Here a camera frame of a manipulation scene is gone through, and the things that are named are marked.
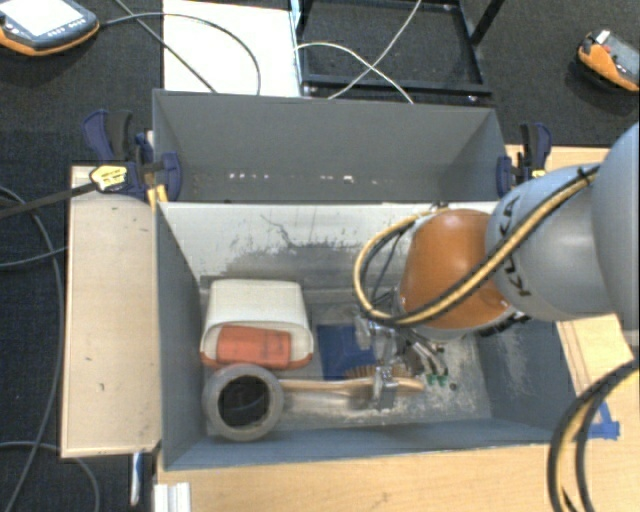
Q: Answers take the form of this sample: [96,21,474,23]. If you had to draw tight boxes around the wooden handled brush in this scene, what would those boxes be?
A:
[278,363,427,407]

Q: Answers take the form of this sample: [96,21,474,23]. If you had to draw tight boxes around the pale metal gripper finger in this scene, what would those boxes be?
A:
[372,367,399,410]

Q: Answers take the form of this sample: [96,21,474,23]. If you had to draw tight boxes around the grey tape roll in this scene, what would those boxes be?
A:
[201,363,286,443]

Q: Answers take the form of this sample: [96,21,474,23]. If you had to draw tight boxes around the red-brown flat block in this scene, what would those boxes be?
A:
[215,324,293,371]

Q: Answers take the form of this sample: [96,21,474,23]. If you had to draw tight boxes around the pale wood flat board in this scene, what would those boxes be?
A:
[59,164,164,459]

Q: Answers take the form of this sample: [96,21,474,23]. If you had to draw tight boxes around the white plastic tub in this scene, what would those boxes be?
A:
[199,278,315,372]

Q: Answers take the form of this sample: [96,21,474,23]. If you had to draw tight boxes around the grey metal bin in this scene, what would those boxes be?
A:
[151,88,576,472]

